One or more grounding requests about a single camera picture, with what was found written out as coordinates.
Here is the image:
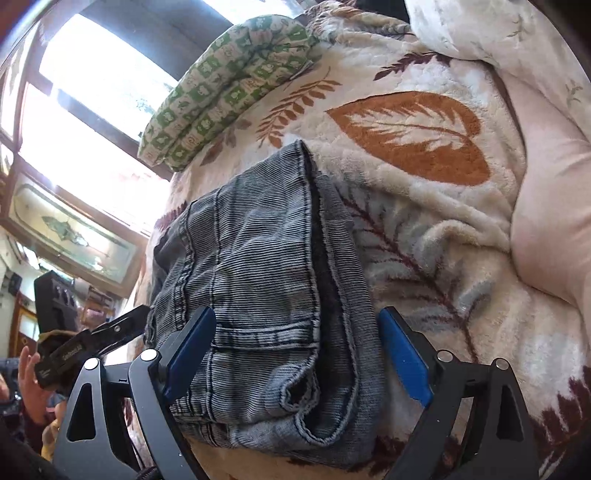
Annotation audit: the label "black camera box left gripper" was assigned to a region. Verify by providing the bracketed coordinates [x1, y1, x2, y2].
[34, 271, 78, 333]

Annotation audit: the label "grey denim pants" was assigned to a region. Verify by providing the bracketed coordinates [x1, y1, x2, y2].
[146, 141, 386, 469]

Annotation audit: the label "pink pillow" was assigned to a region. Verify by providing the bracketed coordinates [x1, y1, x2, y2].
[500, 72, 590, 320]

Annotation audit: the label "green white folded quilt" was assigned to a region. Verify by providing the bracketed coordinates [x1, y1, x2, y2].
[137, 15, 317, 171]

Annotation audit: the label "white floral pillow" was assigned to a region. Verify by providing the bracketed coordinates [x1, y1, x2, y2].
[406, 0, 590, 136]

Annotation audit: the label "leaf pattern bed blanket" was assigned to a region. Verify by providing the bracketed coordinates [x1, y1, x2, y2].
[138, 1, 590, 479]

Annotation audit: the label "stained glass window left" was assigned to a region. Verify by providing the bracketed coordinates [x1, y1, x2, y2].
[1, 171, 147, 298]

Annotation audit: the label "person's left hand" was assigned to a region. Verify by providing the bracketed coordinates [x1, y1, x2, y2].
[18, 346, 52, 427]

